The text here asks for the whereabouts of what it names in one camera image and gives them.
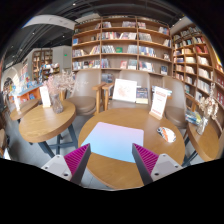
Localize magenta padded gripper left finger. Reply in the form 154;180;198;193
42;144;91;185

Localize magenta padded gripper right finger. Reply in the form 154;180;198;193
132;143;182;185

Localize patterned computer mouse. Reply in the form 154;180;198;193
157;127;176;143

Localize light blue pink mouse pad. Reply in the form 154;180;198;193
83;122;144;163

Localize round wooden centre table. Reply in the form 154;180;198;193
78;108;185;189

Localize round wooden table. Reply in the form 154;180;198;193
78;108;185;189
183;123;219;166
19;100;78;157

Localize round wooden left table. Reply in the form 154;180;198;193
19;100;78;157

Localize brown padded right armchair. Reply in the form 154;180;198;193
163;76;187;129

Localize brown padded armchair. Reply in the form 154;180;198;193
103;70;151;110
68;69;105;115
163;76;187;129

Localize round wooden right table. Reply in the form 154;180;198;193
183;123;219;166

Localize white sign on left table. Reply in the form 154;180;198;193
40;86;51;107

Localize white red table sign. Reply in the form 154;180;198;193
149;87;168;120

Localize dark book on chair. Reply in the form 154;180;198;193
136;88;148;104

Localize small wooden far left table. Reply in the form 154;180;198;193
10;99;39;121

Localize white picture book on chair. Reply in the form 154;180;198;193
113;79;137;102

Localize glass vase on right table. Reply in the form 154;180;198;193
197;83;219;135

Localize orange book display counter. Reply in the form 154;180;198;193
12;84;41;102

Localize brown padded left armchair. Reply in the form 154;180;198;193
68;69;105;115

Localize glass vase with dried flowers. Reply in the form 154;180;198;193
44;71;75;114

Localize brown padded middle armchair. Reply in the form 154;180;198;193
103;70;151;110

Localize far left wooden bookshelf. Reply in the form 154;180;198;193
32;48;53;82

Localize large wooden back bookshelf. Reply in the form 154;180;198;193
72;16;173;76

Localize wooden right wall bookshelf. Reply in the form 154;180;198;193
171;22;224;134

